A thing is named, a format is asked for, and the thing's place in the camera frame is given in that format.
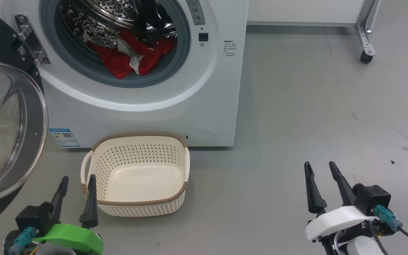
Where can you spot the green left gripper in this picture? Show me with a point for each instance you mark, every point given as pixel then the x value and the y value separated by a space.
pixel 73 239

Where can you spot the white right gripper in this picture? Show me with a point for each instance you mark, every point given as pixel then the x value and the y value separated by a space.
pixel 335 221

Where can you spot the black round glass washer door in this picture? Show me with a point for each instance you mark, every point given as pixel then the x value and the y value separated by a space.
pixel 9 134

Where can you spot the red shorts with white stripes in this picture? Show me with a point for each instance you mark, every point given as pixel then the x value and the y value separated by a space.
pixel 117 63

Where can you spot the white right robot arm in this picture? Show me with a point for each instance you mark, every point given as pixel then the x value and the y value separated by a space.
pixel 361 246

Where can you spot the cream perforated laundry basket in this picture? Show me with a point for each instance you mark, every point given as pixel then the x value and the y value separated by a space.
pixel 140 177

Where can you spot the white washing machine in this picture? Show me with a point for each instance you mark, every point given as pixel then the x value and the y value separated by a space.
pixel 147 113

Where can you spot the metal washer door hinge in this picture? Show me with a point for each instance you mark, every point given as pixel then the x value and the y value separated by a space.
pixel 30 39

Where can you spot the blue energy label sticker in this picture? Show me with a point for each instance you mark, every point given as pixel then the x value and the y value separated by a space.
pixel 64 138

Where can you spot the metal cart leg with caster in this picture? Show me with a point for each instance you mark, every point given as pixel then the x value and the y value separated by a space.
pixel 365 35

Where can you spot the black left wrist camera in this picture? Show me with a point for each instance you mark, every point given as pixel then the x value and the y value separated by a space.
pixel 34 217

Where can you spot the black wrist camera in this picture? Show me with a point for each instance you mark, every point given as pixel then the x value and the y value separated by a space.
pixel 34 217
pixel 372 198

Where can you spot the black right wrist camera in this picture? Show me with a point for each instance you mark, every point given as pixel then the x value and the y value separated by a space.
pixel 372 198

